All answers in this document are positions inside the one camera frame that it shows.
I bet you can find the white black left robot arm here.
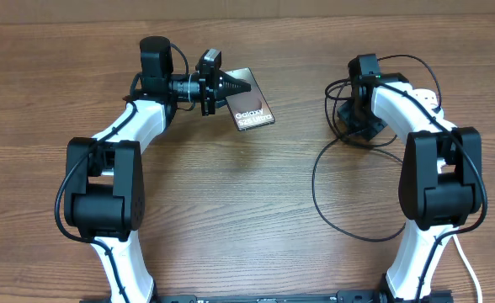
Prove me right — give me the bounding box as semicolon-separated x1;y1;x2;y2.
54;36;252;302

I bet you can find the white power strip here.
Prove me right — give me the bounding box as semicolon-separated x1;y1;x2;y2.
413;88;439;111

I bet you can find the white power strip cord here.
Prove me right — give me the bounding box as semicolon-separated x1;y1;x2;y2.
452;234;484;303

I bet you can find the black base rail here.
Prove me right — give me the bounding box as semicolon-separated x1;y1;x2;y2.
78;289;455;303

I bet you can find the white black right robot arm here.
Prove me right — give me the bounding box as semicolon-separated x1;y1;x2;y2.
325;54;487;302

